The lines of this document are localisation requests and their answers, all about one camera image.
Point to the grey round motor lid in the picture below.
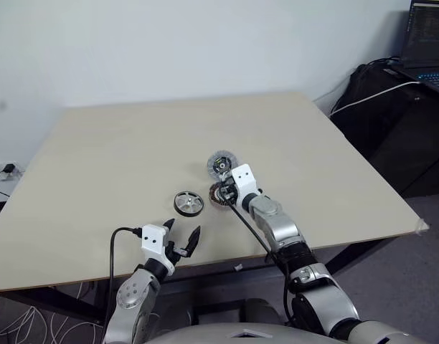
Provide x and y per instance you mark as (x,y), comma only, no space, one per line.
(216,165)

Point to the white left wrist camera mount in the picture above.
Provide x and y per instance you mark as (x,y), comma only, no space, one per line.
(153,243)

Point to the black silver spoked rotor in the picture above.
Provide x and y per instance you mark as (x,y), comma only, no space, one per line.
(188,203)

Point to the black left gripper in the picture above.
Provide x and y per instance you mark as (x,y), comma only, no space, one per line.
(173,255)

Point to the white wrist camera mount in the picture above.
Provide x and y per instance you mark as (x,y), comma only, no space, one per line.
(153,243)
(245,182)

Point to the power adapter with socket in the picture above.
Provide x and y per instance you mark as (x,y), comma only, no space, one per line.
(8,171)

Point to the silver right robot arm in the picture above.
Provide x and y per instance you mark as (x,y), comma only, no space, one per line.
(282,229)

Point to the black laptop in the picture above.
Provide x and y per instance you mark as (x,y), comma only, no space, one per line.
(425,39)

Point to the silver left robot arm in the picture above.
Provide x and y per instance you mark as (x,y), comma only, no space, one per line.
(133,292)

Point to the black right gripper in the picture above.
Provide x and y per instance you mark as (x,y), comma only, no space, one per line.
(229,191)

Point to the motor housing with copper windings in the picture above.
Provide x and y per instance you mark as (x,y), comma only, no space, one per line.
(214,197)

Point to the clear tape on table corner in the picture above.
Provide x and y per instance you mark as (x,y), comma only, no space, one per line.
(421,225)

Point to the dark metal table frame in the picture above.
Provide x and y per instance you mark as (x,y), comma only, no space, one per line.
(47,295)

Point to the small white table bracket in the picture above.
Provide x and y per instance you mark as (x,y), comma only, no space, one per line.
(237,267)

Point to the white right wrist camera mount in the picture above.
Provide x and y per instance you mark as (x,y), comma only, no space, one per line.
(245,182)

